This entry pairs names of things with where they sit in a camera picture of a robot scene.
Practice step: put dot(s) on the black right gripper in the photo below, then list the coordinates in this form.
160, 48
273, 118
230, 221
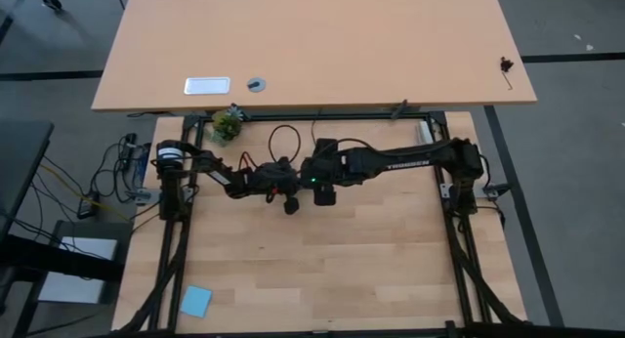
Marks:
324, 174

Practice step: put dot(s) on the grey metal bracket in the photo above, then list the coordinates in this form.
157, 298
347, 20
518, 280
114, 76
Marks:
494, 191
144, 196

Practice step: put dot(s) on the light wooden desk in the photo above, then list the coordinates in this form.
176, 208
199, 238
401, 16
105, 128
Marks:
312, 40

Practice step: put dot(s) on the black side table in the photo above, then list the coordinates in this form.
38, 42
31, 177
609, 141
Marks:
22, 162

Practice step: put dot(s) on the white flat box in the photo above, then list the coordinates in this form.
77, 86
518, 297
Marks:
78, 274

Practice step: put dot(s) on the green potted plant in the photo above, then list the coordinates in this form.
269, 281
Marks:
226, 125

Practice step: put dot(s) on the grey round grommet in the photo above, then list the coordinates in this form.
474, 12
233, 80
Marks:
256, 84

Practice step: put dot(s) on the black aluminium frame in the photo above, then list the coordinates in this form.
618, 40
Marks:
459, 279

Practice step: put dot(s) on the blue sticky note pad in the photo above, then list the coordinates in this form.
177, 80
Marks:
196, 302

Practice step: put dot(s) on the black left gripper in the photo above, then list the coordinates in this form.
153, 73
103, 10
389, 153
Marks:
271, 181

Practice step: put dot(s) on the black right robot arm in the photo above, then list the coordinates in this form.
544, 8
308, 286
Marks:
415, 159

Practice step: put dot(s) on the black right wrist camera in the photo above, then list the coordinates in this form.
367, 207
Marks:
326, 147

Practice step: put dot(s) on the white plastic box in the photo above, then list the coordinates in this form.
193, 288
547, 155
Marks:
424, 132

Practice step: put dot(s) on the black power adapter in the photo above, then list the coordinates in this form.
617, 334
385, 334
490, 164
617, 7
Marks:
88, 206

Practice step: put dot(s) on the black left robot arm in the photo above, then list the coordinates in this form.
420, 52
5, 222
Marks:
220, 174

